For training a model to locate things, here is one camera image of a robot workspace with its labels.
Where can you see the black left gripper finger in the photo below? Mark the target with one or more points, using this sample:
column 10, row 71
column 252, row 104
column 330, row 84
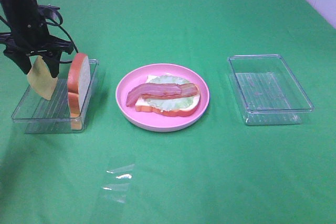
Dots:
column 20, row 59
column 52, row 60

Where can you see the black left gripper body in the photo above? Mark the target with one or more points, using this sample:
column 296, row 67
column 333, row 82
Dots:
column 34, row 29

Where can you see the yellow cheese slice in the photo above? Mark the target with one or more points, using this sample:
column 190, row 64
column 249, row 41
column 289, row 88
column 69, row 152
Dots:
column 40, row 79

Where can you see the bread slice from tray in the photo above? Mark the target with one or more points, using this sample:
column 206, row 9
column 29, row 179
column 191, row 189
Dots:
column 140, row 106

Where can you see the green lettuce leaf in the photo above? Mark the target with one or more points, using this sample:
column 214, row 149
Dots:
column 171, row 104

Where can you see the long bacon strip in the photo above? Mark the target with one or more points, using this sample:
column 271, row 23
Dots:
column 188, row 90

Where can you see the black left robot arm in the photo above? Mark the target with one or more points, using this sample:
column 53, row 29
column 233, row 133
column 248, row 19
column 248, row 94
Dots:
column 29, row 35

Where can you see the bread slice in left tray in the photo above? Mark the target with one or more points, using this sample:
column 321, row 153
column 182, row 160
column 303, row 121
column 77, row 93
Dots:
column 78, row 84

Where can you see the left clear plastic tray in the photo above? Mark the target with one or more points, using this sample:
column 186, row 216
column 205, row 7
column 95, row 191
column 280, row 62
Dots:
column 37, row 115

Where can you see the clear plastic tray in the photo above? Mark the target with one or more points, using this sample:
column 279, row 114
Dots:
column 37, row 115
column 266, row 90

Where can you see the pink round plate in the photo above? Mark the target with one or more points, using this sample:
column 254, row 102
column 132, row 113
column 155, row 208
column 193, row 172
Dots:
column 152, row 121

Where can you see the clear tape patch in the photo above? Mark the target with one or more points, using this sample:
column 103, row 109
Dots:
column 117, row 179

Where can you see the green tablecloth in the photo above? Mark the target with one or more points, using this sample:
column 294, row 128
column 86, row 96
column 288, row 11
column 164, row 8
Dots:
column 218, row 170

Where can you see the right clear plastic tray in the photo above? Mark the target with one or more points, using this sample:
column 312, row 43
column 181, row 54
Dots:
column 266, row 90

